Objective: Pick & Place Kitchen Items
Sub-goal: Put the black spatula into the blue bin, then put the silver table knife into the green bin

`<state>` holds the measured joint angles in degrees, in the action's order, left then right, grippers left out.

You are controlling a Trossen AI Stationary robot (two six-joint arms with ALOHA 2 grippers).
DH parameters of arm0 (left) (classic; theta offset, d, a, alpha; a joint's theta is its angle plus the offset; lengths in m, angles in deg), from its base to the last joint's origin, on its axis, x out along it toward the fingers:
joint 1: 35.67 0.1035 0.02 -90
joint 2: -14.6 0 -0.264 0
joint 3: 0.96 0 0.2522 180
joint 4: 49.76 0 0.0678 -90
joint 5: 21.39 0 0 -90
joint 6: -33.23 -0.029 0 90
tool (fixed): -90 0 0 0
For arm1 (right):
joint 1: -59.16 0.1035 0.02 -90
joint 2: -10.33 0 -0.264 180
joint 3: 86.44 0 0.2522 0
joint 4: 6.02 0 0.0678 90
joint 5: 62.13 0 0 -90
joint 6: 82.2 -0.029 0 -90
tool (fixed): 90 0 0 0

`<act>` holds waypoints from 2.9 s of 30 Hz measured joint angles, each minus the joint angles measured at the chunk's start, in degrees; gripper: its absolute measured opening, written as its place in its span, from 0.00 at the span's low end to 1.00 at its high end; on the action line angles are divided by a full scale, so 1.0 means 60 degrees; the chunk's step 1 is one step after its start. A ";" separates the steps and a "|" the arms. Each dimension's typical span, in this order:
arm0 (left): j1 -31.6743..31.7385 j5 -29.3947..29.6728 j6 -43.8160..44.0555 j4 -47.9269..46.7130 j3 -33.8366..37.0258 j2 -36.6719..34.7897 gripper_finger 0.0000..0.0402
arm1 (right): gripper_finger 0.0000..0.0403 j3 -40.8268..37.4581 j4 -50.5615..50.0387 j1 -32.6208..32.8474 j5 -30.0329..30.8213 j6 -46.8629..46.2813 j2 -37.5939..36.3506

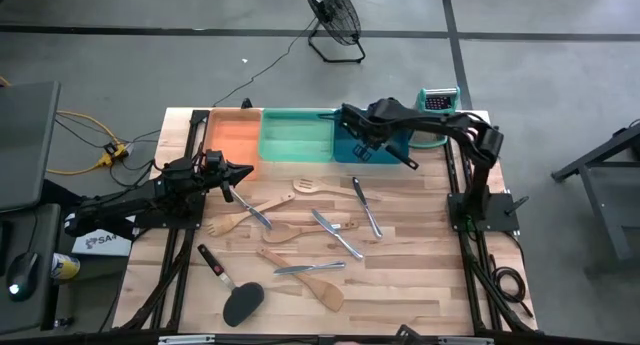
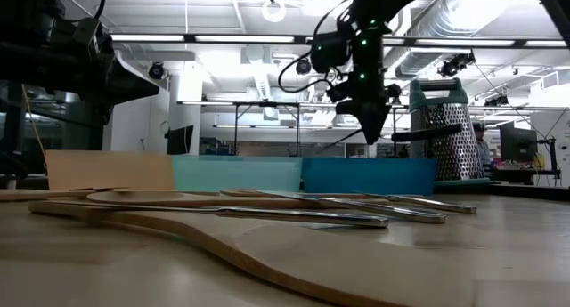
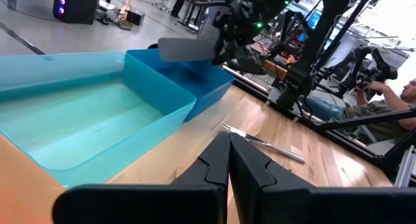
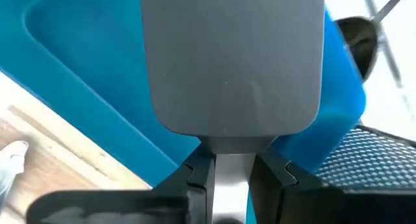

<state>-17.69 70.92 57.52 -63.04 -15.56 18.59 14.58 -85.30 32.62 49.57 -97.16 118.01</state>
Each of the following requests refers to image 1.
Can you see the dark grey desk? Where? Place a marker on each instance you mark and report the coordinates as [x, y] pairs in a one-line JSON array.
[[30, 310]]

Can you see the silver metal bracket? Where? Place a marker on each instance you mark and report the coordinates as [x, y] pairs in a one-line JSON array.
[[185, 340], [465, 341]]

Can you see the white printed cardboard box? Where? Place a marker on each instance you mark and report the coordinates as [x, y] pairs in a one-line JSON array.
[[100, 244]]

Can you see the black diagonal desk leg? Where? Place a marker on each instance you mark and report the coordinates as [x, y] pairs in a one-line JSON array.
[[52, 192]]

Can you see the blue plastic bin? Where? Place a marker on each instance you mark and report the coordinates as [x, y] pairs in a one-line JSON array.
[[342, 154]]

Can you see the yellow power plug block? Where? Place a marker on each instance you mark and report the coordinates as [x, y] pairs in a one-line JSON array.
[[107, 157]]

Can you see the orange plastic bin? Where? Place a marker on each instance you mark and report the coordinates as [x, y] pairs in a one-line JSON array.
[[232, 135]]

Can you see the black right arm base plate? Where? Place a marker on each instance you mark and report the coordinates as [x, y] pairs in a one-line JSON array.
[[500, 210]]

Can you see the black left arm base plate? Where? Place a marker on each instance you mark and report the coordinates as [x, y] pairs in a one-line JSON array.
[[192, 219]]

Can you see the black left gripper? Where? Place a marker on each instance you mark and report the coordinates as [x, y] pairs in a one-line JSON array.
[[215, 172]]

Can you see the black computer mouse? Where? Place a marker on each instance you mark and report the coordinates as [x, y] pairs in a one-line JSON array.
[[22, 272]]

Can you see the black frame cross bar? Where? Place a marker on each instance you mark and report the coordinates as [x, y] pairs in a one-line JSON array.
[[275, 341]]

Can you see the yellow blue drink can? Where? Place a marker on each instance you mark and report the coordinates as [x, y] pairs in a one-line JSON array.
[[65, 266]]

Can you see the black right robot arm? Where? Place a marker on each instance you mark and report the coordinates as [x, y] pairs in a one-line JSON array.
[[450, 127]]

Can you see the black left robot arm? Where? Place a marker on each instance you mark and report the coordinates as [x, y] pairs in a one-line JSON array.
[[125, 200]]

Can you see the black spatula red button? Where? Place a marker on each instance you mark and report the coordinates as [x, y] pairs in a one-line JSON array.
[[242, 302]]

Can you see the mint green plastic bin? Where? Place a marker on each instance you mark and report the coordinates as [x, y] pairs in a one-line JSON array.
[[295, 135]]

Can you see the black table edge clamp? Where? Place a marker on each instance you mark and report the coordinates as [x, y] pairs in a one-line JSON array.
[[246, 104]]

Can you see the wooden spoon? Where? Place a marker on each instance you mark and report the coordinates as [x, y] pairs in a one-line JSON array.
[[280, 232]]

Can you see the wooden spork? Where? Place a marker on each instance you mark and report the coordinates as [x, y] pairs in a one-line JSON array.
[[225, 224]]

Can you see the dark grey laptop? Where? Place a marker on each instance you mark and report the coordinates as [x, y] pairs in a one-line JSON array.
[[25, 140]]

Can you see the black floor fan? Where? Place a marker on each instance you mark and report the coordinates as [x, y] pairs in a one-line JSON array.
[[332, 10]]

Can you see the silver table knife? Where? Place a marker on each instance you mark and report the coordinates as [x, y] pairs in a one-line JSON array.
[[252, 211], [310, 268], [367, 210], [337, 235]]

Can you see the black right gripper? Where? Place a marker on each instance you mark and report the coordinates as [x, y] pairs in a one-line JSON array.
[[372, 122]]

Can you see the wooden slotted spatula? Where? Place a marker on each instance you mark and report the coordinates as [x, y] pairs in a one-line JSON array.
[[306, 185]]

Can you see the black aluminium frame rail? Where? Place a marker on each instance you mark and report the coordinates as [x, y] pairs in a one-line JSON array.
[[475, 280], [172, 285]]

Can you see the black metal stand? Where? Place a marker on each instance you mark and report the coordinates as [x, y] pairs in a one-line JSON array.
[[600, 152]]

